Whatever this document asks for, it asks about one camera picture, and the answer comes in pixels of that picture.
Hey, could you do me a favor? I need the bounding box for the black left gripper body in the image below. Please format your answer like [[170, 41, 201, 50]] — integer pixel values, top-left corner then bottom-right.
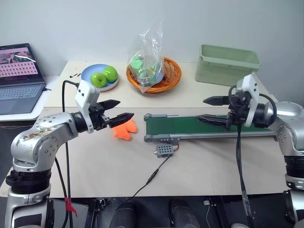
[[88, 103, 111, 131]]

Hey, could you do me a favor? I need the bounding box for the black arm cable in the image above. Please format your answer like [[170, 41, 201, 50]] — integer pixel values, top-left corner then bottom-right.
[[55, 80, 80, 228], [227, 85, 278, 228]]

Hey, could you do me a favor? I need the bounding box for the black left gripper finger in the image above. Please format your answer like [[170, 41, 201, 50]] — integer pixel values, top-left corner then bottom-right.
[[108, 112, 135, 129], [98, 100, 121, 111]]

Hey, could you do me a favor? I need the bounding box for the white side table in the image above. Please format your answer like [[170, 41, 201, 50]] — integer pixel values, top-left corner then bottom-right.
[[0, 75, 63, 122]]

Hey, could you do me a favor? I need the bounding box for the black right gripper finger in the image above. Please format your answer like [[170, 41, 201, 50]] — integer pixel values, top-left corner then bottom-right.
[[202, 95, 230, 106], [195, 114, 230, 130]]

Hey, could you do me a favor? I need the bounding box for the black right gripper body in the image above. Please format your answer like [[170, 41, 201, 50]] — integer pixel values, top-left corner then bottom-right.
[[226, 91, 252, 130]]

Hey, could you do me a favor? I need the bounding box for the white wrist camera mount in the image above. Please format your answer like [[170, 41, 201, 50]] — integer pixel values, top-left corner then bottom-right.
[[236, 74, 260, 128], [74, 80, 101, 133]]

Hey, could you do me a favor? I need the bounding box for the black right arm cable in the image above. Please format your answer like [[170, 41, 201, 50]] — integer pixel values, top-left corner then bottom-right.
[[227, 85, 278, 228]]

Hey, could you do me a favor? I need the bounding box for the light blue plate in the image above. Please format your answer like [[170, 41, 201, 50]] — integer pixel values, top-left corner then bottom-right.
[[81, 64, 120, 92]]

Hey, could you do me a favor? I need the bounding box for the clear plastic bag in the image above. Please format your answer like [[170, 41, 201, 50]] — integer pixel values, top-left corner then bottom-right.
[[126, 19, 166, 96]]

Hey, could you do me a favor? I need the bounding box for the black controller power cable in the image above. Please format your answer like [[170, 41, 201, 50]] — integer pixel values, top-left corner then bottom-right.
[[127, 155, 171, 199]]

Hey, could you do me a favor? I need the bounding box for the red tape strip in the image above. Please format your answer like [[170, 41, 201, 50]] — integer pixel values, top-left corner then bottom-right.
[[64, 197, 78, 217]]

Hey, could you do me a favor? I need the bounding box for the green apple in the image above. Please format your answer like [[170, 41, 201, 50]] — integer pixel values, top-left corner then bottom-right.
[[102, 66, 119, 83], [90, 72, 107, 88]]

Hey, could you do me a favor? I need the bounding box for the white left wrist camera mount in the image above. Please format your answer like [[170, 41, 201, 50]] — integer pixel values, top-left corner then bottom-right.
[[74, 80, 101, 133]]

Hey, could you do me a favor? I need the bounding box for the grey perforated controller box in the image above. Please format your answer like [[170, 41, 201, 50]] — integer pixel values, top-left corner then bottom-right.
[[153, 144, 175, 158]]

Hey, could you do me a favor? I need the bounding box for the pale green plastic bin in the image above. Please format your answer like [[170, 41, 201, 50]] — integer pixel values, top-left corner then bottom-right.
[[195, 44, 261, 87]]

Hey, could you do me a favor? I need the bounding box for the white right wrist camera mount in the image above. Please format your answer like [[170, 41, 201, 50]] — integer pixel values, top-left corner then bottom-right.
[[236, 74, 260, 128]]

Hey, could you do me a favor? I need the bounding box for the green conveyor belt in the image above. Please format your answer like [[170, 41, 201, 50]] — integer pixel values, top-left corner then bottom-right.
[[143, 113, 277, 143]]

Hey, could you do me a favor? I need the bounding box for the orange woven basket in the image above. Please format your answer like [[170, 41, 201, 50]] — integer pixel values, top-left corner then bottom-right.
[[125, 57, 183, 94]]

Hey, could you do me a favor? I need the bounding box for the grey laptop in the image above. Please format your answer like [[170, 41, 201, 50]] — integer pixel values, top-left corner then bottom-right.
[[0, 43, 48, 115]]

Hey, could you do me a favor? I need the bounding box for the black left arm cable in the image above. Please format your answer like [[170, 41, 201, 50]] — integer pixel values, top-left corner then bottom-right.
[[55, 80, 80, 228]]

